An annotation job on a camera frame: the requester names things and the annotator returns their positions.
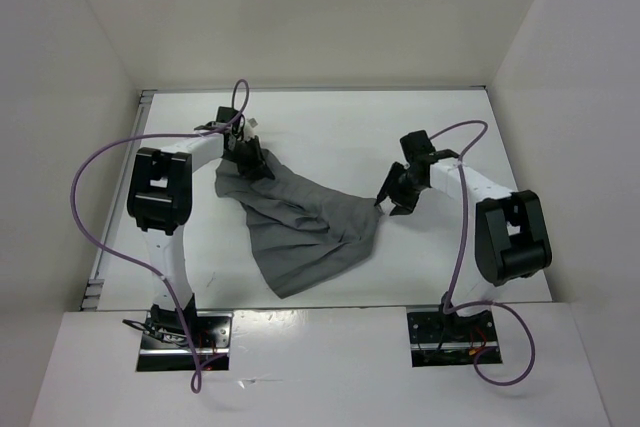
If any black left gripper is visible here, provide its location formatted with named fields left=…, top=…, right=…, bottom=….
left=223, top=135, right=273, bottom=180

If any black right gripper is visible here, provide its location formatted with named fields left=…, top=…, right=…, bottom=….
left=374, top=161, right=426, bottom=216

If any grey pleated skirt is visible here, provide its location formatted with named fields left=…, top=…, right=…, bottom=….
left=215, top=150, right=382, bottom=299

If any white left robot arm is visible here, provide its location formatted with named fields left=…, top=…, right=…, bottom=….
left=127, top=133, right=273, bottom=347

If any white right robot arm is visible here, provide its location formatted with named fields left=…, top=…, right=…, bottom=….
left=376, top=149, right=552, bottom=340

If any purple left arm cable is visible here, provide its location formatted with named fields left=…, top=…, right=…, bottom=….
left=72, top=78, right=252, bottom=394

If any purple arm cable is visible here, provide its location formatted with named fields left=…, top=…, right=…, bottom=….
left=429, top=119, right=537, bottom=387
left=72, top=78, right=252, bottom=394

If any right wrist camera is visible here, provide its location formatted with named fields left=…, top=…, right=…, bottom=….
left=400, top=130, right=435, bottom=164

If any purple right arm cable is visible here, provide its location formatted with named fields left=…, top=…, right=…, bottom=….
left=429, top=119, right=537, bottom=387

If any aluminium table frame rail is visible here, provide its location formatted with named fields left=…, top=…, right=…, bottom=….
left=79, top=90, right=155, bottom=312

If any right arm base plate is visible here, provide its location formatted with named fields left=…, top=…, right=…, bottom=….
left=406, top=306, right=502, bottom=368

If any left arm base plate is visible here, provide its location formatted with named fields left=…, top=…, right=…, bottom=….
left=123, top=311, right=233, bottom=373

